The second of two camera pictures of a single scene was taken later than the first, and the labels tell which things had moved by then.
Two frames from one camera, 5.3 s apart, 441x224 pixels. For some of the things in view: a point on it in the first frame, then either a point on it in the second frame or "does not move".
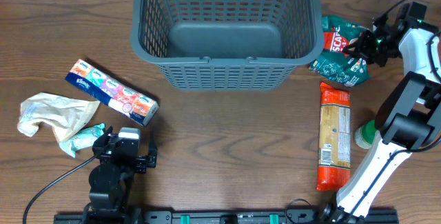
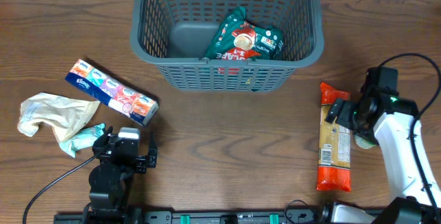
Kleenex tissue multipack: (118, 96) does not move
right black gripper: (373, 45) → (344, 114)
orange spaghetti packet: (334, 172) does not move
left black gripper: (129, 160) does not move
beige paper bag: (67, 116) does not move
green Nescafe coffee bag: (335, 65) → (237, 38)
